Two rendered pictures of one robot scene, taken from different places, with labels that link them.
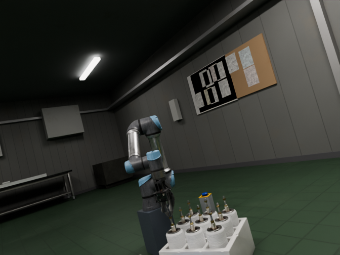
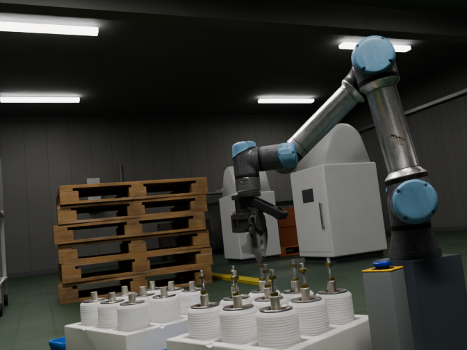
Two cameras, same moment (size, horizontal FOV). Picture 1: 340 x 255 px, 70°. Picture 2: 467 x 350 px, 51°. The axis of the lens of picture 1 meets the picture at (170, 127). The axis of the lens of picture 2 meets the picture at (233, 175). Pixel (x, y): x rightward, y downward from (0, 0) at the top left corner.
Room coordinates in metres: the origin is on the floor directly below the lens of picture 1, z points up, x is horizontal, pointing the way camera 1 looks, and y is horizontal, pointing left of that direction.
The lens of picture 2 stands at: (1.65, -1.30, 0.44)
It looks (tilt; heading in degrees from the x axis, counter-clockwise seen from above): 6 degrees up; 104
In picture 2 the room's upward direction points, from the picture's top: 6 degrees counter-clockwise
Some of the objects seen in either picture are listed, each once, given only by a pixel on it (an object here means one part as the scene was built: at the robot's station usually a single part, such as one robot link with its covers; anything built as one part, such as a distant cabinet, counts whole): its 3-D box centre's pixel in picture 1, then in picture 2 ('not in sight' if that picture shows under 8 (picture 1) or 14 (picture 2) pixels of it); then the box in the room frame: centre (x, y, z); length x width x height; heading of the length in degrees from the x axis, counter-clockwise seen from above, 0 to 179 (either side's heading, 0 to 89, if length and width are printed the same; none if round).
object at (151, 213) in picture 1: (158, 227); (422, 307); (1.79, 0.27, 0.15); 0.18 x 0.18 x 0.30; 37
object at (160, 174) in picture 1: (159, 174); (247, 186); (1.33, 0.12, 0.57); 0.08 x 0.08 x 0.05
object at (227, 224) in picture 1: (225, 236); (242, 346); (1.34, -0.14, 0.16); 0.10 x 0.10 x 0.18
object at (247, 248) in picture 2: (170, 208); (250, 248); (1.33, 0.11, 0.38); 0.06 x 0.03 x 0.09; 166
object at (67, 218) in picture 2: not in sight; (130, 237); (-0.42, 2.82, 0.47); 1.32 x 0.90 x 0.94; 35
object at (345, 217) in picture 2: not in sight; (334, 192); (1.41, 4.10, 0.72); 0.73 x 0.68 x 1.44; 37
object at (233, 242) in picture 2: not in sight; (247, 212); (0.18, 5.08, 0.64); 0.65 x 0.60 x 1.28; 128
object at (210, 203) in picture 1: (211, 218); (392, 338); (1.68, -0.11, 0.16); 0.07 x 0.07 x 0.31; 61
